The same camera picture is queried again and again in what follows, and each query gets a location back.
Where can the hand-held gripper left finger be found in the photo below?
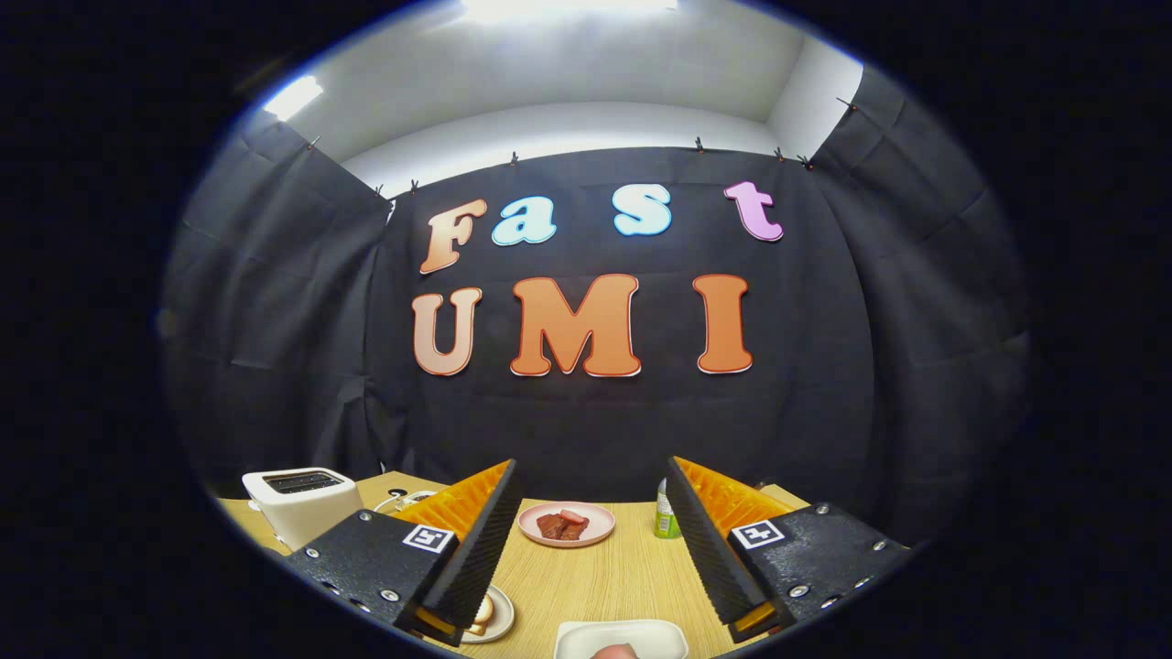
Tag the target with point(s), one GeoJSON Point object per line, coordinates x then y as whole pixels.
{"type": "Point", "coordinates": [476, 549]}

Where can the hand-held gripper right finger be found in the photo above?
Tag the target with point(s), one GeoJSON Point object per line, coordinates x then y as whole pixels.
{"type": "Point", "coordinates": [710, 549]}

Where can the toasted bread slice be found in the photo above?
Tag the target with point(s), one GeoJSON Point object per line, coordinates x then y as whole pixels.
{"type": "Point", "coordinates": [483, 610]}

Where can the silver bottle with green label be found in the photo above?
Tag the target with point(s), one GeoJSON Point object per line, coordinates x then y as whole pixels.
{"type": "Point", "coordinates": [667, 517]}

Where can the white divided spice tray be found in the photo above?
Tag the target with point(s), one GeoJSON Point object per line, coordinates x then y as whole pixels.
{"type": "Point", "coordinates": [423, 498]}

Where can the white round plate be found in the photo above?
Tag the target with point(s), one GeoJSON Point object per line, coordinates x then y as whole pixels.
{"type": "Point", "coordinates": [504, 618]}

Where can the brown meat piece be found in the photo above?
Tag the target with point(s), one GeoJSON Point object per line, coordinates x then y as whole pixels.
{"type": "Point", "coordinates": [554, 527]}

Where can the red sausage slice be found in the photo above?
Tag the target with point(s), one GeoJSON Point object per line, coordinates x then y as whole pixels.
{"type": "Point", "coordinates": [575, 517]}

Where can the pink plate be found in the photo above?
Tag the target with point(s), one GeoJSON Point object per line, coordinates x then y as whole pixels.
{"type": "Point", "coordinates": [600, 531]}

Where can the white rounded square dish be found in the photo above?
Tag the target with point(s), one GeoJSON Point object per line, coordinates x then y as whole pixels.
{"type": "Point", "coordinates": [586, 636]}

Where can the black backdrop cloth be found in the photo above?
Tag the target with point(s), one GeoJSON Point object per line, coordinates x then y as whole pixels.
{"type": "Point", "coordinates": [595, 421]}

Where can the white toaster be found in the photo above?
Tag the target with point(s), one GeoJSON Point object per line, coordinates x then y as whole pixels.
{"type": "Point", "coordinates": [307, 513]}

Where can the small ceiling light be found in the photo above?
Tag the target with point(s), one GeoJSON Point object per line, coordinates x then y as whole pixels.
{"type": "Point", "coordinates": [293, 97]}

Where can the wide ceiling light panel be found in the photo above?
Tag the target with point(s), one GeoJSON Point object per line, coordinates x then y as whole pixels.
{"type": "Point", "coordinates": [568, 7]}

